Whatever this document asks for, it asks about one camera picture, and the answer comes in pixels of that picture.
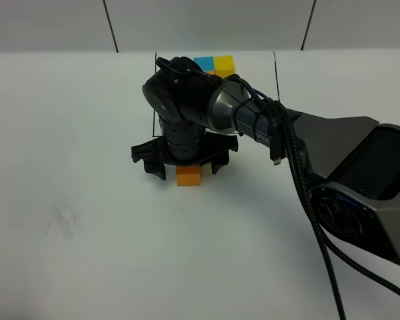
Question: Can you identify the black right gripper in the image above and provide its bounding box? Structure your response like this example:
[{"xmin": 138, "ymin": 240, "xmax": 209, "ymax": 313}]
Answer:
[{"xmin": 131, "ymin": 118, "xmax": 238, "ymax": 180}]

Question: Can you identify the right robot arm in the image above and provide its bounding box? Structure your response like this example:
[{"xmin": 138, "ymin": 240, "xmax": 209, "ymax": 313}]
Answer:
[{"xmin": 131, "ymin": 57, "xmax": 400, "ymax": 265}]

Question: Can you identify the template blue cube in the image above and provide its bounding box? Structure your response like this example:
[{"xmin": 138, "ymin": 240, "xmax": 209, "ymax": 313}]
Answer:
[{"xmin": 193, "ymin": 56, "xmax": 215, "ymax": 73}]

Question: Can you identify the template yellow cube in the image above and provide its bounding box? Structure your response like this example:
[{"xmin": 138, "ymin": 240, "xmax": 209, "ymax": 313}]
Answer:
[{"xmin": 213, "ymin": 55, "xmax": 235, "ymax": 78}]

